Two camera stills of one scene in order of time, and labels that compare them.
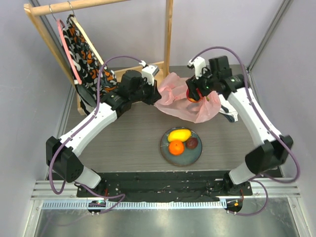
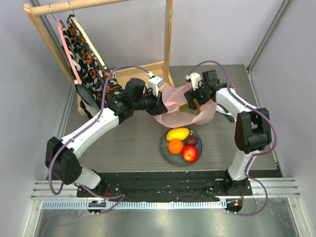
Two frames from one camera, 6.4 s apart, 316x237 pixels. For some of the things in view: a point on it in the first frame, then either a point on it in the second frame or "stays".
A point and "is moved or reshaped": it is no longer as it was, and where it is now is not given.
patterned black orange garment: (88, 64) stays
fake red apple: (192, 99) is moved or reshaped
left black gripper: (154, 95) to (158, 106)
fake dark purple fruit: (191, 142) stays
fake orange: (176, 147) stays
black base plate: (162, 187) stays
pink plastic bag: (173, 101) is moved or reshaped
